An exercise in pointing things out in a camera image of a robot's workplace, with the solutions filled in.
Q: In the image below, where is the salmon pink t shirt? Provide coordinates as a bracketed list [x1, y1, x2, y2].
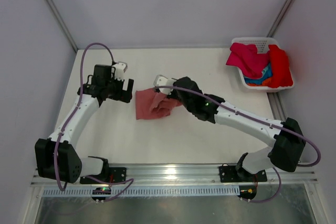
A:
[135, 88, 182, 120]

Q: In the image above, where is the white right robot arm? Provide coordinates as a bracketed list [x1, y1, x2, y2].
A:
[172, 77, 306, 182]

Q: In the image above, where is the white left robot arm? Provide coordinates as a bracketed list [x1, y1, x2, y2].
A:
[35, 62, 134, 184]

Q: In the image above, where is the magenta t shirt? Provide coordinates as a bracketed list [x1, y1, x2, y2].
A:
[226, 42, 270, 79]

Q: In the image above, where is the orange garment in basket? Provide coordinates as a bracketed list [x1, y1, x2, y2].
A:
[245, 77, 272, 87]

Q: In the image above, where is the blue garment in basket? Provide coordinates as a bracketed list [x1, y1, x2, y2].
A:
[244, 63, 272, 80]

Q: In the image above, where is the red t shirt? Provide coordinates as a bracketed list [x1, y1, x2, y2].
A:
[268, 45, 293, 88]

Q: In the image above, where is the white perforated plastic basket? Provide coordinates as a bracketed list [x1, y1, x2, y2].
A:
[226, 37, 295, 93]

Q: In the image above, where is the right black controller board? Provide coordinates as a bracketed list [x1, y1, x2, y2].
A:
[238, 186, 257, 200]

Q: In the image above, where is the black controller board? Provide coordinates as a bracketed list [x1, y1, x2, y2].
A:
[91, 187, 111, 201]
[238, 186, 257, 200]

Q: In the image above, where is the left black controller board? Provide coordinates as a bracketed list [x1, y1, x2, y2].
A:
[91, 187, 111, 201]

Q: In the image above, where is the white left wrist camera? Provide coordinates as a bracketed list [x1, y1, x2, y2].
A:
[112, 62, 128, 81]

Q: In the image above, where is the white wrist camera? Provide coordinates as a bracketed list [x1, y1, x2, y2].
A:
[112, 62, 128, 81]
[153, 74, 176, 95]

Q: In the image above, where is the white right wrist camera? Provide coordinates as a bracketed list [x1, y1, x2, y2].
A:
[153, 74, 176, 95]

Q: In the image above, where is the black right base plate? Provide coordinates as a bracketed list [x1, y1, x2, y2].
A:
[218, 164, 268, 183]

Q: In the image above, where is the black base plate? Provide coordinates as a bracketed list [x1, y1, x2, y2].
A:
[80, 167, 127, 184]
[218, 164, 268, 183]

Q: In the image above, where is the right side aluminium rail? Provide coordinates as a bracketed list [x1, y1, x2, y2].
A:
[267, 92, 287, 121]

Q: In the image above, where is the aluminium mounting rail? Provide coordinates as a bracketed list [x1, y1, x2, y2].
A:
[30, 163, 317, 187]

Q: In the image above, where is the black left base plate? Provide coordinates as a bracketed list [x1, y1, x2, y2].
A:
[80, 167, 127, 184]

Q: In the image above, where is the slotted grey cable duct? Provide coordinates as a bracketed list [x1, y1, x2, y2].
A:
[41, 185, 239, 197]

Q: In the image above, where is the right aluminium corner post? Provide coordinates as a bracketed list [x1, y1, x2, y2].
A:
[267, 0, 295, 37]

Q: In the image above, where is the aluminium corner post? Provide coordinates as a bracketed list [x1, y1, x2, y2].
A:
[44, 0, 79, 52]
[267, 0, 295, 37]

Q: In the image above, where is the left aluminium corner post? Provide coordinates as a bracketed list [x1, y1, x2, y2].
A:
[44, 0, 79, 52]

